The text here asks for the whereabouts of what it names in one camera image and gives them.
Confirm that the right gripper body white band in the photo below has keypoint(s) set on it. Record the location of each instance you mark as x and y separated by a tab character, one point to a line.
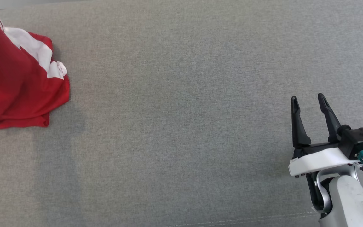
320	159

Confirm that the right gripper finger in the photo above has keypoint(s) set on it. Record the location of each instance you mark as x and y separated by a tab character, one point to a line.
298	129
330	121

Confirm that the red and white shorts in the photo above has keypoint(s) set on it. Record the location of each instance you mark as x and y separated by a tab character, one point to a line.
14	88

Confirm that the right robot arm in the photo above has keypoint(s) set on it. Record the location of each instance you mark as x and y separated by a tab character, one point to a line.
348	201

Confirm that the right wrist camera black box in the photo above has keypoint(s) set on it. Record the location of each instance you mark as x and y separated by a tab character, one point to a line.
358	140

